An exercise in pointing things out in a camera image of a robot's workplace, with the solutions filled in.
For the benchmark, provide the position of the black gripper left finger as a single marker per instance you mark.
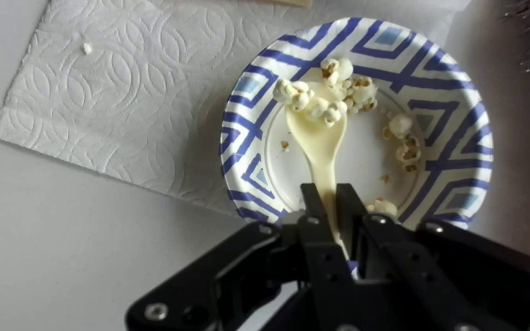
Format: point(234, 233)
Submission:
point(322, 255)

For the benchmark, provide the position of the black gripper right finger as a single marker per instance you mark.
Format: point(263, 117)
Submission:
point(363, 234)

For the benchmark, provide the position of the cream plastic spoon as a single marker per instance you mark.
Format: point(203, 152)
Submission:
point(320, 146)

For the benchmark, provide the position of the blue patterned paper bowl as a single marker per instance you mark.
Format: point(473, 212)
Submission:
point(427, 148)

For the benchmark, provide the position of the white embossed paper towel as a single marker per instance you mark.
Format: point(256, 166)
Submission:
point(146, 106)

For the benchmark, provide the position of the popcorn crumb on towel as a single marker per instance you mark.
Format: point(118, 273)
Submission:
point(87, 49)

